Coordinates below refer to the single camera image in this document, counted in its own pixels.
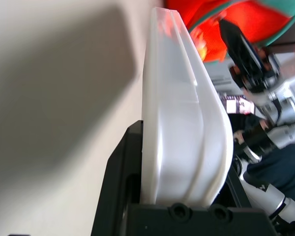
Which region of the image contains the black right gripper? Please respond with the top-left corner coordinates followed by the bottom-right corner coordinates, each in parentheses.
top-left (219, 18), bottom-right (281, 93)

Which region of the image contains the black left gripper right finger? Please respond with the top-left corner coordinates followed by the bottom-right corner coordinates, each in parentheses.
top-left (212, 166), bottom-right (252, 207)

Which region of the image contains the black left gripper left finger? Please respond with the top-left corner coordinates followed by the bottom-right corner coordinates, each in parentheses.
top-left (90, 119), bottom-right (145, 236)

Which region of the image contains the orange and green backpack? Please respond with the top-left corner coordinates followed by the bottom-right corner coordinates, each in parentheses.
top-left (165, 0), bottom-right (295, 65)

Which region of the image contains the white plastic pencil case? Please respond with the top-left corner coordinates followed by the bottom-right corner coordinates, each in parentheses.
top-left (140, 6), bottom-right (235, 206)

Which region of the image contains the bystander dark blue trouser leg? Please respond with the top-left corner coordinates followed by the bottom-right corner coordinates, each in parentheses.
top-left (247, 144), bottom-right (295, 201)

